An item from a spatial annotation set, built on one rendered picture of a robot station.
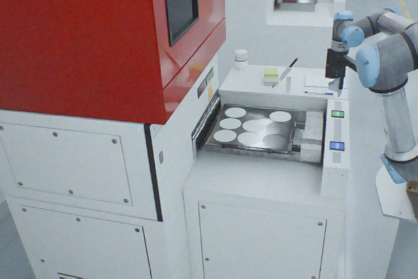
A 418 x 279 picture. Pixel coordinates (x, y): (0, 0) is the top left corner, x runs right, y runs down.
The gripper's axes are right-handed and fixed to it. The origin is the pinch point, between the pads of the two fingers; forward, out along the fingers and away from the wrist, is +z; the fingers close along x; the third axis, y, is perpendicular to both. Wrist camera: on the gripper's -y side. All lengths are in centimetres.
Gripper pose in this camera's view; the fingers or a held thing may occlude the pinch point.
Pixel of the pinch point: (340, 94)
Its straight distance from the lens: 187.2
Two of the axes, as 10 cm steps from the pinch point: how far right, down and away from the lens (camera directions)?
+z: 0.5, 8.7, 5.0
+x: -2.6, 4.9, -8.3
